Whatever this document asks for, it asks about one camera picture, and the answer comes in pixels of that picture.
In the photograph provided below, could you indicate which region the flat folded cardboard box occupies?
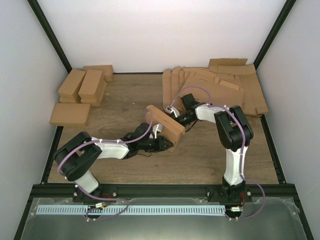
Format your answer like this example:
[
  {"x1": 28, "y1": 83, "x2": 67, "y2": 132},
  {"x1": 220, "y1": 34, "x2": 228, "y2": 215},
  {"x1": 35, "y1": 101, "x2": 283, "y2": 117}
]
[{"x1": 49, "y1": 103, "x2": 91, "y2": 127}]

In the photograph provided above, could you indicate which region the folded cardboard box middle stack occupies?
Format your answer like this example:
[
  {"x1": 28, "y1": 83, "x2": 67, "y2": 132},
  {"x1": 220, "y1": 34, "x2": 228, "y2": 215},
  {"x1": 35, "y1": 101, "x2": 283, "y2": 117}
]
[{"x1": 78, "y1": 69, "x2": 107, "y2": 107}]

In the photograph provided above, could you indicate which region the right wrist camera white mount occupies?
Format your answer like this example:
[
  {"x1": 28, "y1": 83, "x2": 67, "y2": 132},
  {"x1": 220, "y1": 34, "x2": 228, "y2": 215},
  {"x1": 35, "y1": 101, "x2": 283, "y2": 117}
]
[{"x1": 164, "y1": 105, "x2": 180, "y2": 119}]

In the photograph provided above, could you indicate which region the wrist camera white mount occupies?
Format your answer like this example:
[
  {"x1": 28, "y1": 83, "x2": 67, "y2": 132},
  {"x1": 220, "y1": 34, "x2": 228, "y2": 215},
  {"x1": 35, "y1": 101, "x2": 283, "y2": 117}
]
[
  {"x1": 150, "y1": 123, "x2": 164, "y2": 139},
  {"x1": 164, "y1": 105, "x2": 180, "y2": 119}
]

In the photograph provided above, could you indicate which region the folded cardboard box stack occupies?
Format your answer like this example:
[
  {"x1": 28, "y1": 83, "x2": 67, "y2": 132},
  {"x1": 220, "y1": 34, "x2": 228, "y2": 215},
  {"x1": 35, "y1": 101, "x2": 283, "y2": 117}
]
[
  {"x1": 58, "y1": 68, "x2": 86, "y2": 103},
  {"x1": 78, "y1": 69, "x2": 107, "y2": 107}
]

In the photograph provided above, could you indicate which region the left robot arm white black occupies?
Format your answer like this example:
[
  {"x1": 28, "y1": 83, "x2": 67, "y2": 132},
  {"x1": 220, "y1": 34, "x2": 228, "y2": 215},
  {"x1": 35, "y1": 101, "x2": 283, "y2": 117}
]
[{"x1": 53, "y1": 122, "x2": 173, "y2": 202}]

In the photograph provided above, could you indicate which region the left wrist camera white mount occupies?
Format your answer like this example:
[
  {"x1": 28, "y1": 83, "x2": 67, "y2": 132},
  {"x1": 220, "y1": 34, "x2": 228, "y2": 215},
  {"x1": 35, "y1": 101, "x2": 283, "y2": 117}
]
[{"x1": 150, "y1": 123, "x2": 164, "y2": 139}]

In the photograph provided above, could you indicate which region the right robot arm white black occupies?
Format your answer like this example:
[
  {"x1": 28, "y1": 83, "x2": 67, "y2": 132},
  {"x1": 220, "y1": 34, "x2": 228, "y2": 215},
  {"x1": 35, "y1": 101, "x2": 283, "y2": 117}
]
[{"x1": 166, "y1": 93, "x2": 254, "y2": 202}]

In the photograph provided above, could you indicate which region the folded cardboard box left stack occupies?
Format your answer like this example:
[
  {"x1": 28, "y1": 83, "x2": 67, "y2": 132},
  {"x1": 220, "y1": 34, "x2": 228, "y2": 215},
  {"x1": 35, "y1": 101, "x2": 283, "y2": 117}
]
[{"x1": 58, "y1": 68, "x2": 86, "y2": 103}]

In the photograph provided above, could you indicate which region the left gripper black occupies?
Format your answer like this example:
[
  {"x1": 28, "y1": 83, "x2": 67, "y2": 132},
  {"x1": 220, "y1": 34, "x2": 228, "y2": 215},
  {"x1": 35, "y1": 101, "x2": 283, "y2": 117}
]
[{"x1": 138, "y1": 135, "x2": 174, "y2": 153}]

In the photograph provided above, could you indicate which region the black aluminium frame rail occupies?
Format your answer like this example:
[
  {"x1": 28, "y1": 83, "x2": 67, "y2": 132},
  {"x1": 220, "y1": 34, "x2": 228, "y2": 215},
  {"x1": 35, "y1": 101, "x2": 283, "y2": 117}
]
[{"x1": 29, "y1": 183, "x2": 299, "y2": 203}]

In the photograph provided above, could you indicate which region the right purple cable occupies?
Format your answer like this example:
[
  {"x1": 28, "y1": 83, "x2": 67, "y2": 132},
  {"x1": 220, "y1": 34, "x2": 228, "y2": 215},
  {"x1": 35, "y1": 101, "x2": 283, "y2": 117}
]
[{"x1": 168, "y1": 85, "x2": 267, "y2": 222}]

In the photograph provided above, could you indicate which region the stack of flat cardboard blanks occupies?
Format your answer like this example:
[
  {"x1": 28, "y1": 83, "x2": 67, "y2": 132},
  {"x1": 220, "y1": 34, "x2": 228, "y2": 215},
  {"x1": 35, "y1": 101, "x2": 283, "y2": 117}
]
[{"x1": 162, "y1": 58, "x2": 269, "y2": 117}]

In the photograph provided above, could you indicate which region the light blue slotted cable duct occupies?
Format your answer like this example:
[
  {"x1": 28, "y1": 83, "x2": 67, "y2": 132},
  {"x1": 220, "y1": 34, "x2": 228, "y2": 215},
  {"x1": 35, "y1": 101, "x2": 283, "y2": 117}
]
[{"x1": 35, "y1": 205, "x2": 226, "y2": 217}]

